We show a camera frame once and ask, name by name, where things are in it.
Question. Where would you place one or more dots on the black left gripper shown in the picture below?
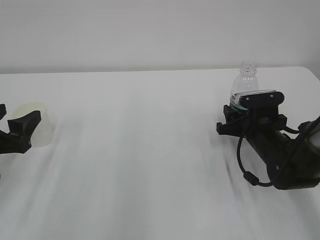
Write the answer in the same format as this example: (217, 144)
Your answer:
(18, 140)

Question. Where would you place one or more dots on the clear green-label water bottle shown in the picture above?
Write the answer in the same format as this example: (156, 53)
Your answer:
(246, 81)

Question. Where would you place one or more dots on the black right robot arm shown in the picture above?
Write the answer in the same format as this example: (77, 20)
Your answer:
(292, 157)

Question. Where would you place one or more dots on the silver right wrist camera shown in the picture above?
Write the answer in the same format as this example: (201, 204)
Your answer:
(254, 99)

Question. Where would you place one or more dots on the white paper cup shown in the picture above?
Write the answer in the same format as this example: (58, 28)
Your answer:
(44, 132)

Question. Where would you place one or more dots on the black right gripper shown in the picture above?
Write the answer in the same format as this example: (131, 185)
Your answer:
(249, 122)

